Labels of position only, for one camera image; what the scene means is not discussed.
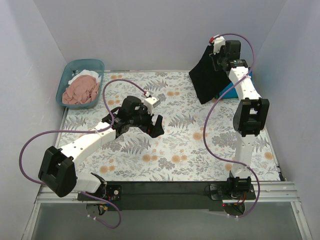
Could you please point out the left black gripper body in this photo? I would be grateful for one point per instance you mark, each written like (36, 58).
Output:
(150, 125)

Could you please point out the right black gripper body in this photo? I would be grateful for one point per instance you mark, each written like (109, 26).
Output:
(219, 58)

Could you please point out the black t shirt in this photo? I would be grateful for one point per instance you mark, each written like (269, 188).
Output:
(207, 82)

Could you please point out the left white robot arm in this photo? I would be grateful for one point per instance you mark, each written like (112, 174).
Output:
(59, 165)

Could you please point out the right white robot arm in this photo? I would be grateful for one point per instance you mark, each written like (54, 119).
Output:
(248, 121)

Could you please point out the folded blue t shirt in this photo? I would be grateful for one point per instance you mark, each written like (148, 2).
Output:
(230, 92)

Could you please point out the white t shirt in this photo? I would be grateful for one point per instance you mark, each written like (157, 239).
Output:
(84, 73)

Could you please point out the pink t shirt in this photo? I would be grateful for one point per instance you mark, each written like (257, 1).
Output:
(83, 90)

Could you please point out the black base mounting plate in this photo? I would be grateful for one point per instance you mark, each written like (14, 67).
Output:
(173, 195)

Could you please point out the teal plastic laundry bin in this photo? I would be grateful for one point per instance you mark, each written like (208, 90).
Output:
(75, 67)

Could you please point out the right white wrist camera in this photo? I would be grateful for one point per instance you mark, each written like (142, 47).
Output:
(216, 43)

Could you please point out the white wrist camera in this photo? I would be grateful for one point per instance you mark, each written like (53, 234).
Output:
(216, 43)
(151, 103)

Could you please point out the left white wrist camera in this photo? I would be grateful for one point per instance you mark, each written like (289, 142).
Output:
(151, 103)

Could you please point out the aluminium frame rail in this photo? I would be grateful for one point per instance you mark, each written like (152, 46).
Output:
(270, 191)

